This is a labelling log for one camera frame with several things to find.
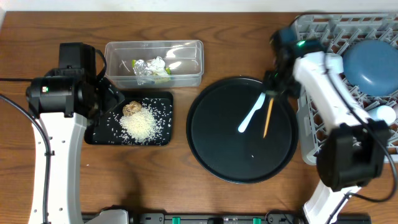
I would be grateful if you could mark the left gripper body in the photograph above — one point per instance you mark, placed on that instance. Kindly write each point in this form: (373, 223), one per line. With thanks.
(107, 96)

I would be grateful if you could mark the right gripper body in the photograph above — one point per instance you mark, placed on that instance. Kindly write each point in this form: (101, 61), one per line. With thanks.
(273, 86)

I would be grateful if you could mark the wooden chopstick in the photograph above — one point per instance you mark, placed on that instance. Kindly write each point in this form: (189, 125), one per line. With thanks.
(268, 117)

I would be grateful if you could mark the brown mushroom food scrap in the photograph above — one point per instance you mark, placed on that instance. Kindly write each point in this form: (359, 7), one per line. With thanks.
(131, 108)

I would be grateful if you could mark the light blue plastic knife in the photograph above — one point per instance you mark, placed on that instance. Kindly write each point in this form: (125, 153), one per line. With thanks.
(258, 104)

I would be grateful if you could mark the white rice pile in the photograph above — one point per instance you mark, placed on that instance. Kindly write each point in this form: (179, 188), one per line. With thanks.
(140, 124)

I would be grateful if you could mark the yellow snack wrapper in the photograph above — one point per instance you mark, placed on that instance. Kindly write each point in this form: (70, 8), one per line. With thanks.
(145, 76)

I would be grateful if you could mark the light blue bowl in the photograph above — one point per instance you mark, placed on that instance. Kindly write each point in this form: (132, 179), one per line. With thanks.
(334, 63)

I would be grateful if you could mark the white tissue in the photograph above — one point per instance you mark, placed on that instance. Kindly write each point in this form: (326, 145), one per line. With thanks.
(157, 66)

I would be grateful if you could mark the blue plate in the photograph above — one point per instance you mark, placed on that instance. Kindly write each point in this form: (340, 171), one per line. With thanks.
(372, 66)

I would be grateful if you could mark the light blue cup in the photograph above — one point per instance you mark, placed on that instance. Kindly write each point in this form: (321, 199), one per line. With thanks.
(383, 113)

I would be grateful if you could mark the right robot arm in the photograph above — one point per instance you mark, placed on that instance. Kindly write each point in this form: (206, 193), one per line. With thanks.
(354, 151)

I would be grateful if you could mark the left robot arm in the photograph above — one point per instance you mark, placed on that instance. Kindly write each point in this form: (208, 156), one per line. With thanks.
(61, 107)

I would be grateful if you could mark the grey dishwasher rack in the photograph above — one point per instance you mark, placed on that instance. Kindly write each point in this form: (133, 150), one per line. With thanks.
(338, 32)

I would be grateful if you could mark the clear plastic bin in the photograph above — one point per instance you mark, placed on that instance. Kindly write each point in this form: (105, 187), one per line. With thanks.
(185, 59)

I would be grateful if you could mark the black rectangular tray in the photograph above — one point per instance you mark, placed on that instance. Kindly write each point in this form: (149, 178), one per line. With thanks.
(164, 105)

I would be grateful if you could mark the black round tray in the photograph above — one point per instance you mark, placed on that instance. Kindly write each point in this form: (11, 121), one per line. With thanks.
(243, 158)

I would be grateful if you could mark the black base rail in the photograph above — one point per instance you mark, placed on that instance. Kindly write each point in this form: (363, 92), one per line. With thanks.
(275, 217)

